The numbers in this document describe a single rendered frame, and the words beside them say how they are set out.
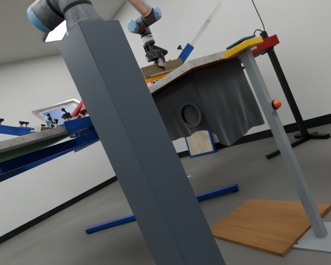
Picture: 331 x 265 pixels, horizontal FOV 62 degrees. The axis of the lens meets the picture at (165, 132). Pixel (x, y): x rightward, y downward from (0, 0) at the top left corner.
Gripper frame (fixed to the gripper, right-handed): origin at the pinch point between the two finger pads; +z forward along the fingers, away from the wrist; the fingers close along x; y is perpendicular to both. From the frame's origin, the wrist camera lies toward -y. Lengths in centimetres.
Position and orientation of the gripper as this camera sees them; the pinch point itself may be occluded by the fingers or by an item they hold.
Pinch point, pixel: (164, 70)
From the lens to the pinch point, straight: 187.0
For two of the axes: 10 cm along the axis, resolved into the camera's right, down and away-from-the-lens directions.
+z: 4.0, 9.2, 0.4
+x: 5.6, -2.1, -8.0
